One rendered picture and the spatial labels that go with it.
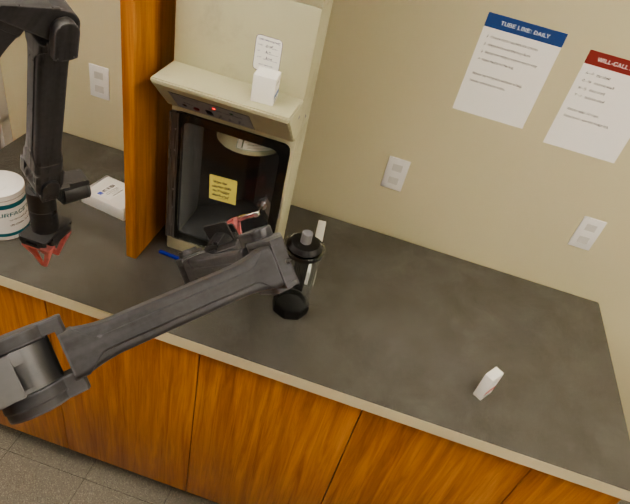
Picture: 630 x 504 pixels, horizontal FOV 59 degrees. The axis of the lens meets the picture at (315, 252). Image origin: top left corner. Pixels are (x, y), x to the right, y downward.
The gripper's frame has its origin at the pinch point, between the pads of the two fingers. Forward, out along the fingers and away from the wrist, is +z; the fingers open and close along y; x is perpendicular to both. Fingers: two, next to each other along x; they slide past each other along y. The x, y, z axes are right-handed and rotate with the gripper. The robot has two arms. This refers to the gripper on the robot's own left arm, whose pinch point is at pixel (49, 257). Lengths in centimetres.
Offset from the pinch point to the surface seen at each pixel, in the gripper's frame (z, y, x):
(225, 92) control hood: -41, 25, -30
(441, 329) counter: 16, 36, -98
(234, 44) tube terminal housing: -49, 33, -28
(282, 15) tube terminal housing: -57, 33, -38
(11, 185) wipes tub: 0.8, 20.7, 25.4
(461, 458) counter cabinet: 30, 6, -110
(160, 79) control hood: -41.0, 21.6, -16.4
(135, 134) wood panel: -23.9, 24.2, -8.9
